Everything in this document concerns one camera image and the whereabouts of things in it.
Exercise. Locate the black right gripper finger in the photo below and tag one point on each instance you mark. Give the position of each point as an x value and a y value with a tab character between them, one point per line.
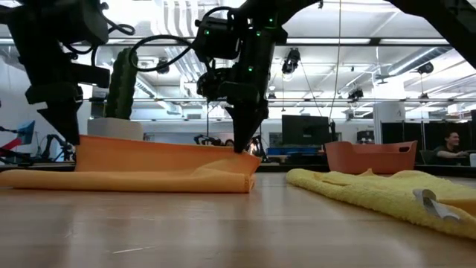
245	126

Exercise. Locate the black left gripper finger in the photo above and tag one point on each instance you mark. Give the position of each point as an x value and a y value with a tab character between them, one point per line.
68	123

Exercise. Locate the orange microfiber towel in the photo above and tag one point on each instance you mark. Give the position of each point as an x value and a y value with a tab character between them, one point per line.
148	156

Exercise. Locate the orange plastic basket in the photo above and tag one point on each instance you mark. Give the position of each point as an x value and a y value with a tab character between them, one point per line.
372	160

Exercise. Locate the yellow microfiber towel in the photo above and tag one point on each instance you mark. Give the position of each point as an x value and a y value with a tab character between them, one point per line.
372	193

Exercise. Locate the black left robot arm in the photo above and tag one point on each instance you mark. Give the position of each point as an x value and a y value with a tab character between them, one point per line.
56	22

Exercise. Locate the black background robot arm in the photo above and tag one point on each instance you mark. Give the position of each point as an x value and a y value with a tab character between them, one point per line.
208	140
66	149

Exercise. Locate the person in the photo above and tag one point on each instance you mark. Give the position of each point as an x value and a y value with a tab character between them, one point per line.
450	149
228	142

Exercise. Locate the blue screen monitor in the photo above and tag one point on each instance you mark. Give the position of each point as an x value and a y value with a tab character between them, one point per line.
26	133

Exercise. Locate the blue storage bins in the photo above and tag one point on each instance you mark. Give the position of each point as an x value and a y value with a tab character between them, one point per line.
294	150

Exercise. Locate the green cactus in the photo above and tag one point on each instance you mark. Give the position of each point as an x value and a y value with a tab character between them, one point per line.
121	85

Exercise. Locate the shelf unit with red bins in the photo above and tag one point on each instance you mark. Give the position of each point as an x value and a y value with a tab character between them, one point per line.
365	137

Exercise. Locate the black partition panels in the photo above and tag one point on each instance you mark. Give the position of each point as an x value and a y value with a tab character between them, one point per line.
409	137

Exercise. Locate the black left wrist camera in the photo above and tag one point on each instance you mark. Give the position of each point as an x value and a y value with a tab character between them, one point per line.
91	75

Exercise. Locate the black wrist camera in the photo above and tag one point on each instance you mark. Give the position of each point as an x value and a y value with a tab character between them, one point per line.
213	83
91	75

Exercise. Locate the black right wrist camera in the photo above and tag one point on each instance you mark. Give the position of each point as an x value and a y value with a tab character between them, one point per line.
213	83

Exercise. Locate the black aluminium table frame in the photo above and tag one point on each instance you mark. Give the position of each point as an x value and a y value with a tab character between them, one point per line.
439	170

